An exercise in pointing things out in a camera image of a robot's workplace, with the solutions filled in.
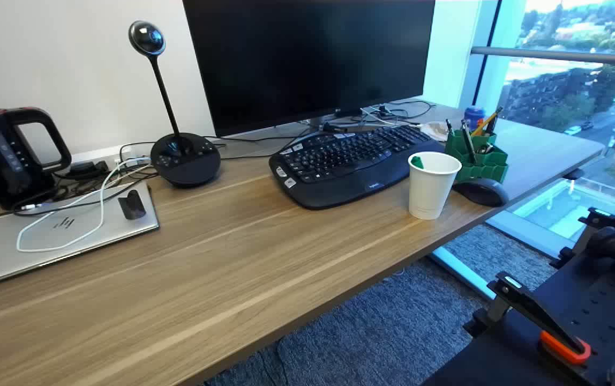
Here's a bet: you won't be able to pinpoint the black clamp orange handle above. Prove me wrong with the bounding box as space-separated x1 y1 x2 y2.
488 269 596 369

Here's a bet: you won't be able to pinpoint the black webcam on stand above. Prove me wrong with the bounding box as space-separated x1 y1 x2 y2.
127 19 223 191

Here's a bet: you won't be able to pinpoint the yellow pencil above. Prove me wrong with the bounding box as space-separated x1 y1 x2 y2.
465 126 480 162
472 104 505 138

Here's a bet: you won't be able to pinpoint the black computer keyboard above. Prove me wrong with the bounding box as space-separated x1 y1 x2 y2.
267 124 447 211

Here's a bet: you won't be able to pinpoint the black electric kettle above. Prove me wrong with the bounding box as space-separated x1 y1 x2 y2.
0 104 75 215

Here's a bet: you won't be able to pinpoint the black cable bundle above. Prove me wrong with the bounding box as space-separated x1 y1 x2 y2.
14 166 158 218

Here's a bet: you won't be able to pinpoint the black bench clamp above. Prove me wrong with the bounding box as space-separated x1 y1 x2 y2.
548 206 615 282

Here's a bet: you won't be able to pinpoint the black computer monitor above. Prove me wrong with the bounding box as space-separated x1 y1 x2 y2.
179 0 437 138

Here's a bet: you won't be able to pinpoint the dark blue pencil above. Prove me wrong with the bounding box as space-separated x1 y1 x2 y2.
459 124 473 157

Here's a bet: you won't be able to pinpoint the white charging cable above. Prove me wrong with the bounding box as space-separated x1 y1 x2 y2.
12 141 157 255

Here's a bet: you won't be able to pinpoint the black power adapter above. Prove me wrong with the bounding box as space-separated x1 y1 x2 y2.
62 158 113 182

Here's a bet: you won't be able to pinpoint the small black adapter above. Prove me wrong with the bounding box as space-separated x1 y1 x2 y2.
115 187 148 222

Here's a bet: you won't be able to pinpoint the black desk cables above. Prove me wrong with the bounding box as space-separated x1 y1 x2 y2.
320 97 438 134

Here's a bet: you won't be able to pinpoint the blue gum jar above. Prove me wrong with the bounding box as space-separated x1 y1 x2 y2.
460 104 488 134

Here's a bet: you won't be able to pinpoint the green honeycomb pencil holder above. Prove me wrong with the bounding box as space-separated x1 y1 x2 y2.
442 126 512 187

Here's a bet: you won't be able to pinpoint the black computer mouse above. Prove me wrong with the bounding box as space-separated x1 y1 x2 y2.
451 176 512 210

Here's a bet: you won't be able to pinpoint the white paper tissue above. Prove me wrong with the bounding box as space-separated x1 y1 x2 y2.
419 119 451 144

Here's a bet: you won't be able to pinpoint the grey window rail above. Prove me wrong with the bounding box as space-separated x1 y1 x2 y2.
470 44 615 69

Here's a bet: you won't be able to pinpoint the silver laptop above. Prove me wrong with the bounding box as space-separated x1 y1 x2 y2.
0 179 163 296

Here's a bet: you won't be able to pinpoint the black perforated board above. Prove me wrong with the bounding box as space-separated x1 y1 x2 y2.
421 233 615 386

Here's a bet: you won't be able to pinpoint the white paper cup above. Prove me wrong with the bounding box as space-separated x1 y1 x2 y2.
404 149 465 222

